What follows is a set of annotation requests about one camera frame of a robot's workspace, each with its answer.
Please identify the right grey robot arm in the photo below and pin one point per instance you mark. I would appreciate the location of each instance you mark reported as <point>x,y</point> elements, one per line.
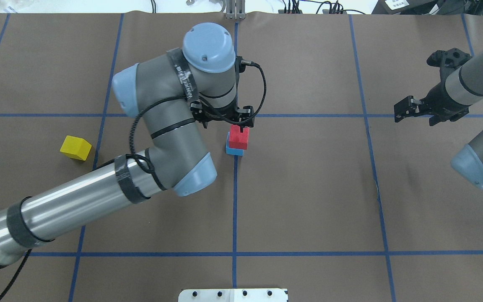
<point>460,88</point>

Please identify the blue wooden cube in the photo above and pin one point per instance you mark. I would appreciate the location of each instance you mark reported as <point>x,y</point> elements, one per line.
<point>233,151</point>

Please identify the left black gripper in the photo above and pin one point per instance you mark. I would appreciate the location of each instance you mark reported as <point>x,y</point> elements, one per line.
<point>245,118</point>

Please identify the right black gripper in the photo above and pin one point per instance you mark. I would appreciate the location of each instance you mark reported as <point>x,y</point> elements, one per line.
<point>443,96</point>

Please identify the red wooden cube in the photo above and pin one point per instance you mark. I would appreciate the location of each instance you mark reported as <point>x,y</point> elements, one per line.
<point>237,140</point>

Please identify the metal bracket at table edge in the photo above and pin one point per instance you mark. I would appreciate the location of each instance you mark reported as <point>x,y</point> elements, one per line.
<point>234,9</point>

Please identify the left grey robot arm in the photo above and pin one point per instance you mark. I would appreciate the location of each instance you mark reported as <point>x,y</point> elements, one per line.
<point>167,97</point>

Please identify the white metal camera stand base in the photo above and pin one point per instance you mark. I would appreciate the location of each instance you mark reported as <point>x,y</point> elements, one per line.
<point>234,295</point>

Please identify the yellow wooden cube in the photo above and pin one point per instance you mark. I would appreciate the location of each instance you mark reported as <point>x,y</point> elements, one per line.
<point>75,148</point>

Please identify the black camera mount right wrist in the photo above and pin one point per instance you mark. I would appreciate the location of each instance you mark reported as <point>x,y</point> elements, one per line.
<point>447,61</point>

